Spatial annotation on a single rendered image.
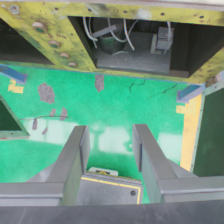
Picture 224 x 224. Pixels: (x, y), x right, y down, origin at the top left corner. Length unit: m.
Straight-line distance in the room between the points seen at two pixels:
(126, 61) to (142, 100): 0.78
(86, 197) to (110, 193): 0.20
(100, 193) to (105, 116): 0.71
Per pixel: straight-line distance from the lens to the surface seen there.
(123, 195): 1.38
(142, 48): 0.96
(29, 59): 1.16
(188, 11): 0.51
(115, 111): 1.63
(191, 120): 1.71
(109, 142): 1.63
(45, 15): 0.62
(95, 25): 0.85
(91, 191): 1.41
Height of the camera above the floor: 1.61
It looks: 81 degrees down
